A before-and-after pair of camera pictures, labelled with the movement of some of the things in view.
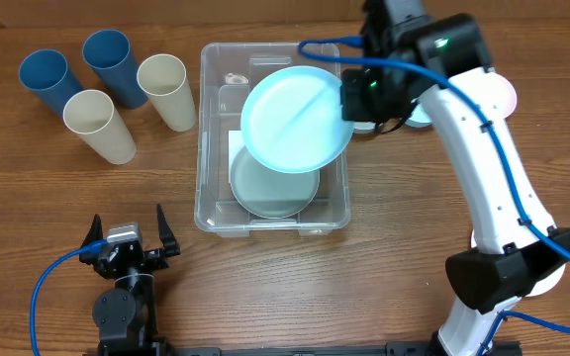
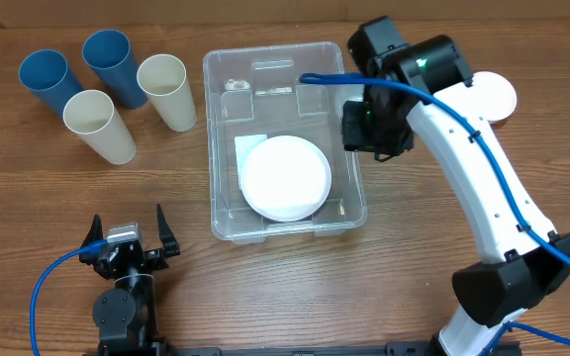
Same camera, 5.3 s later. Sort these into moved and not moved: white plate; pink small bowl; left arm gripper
Moved: white plate
Not moved: left arm gripper; pink small bowl
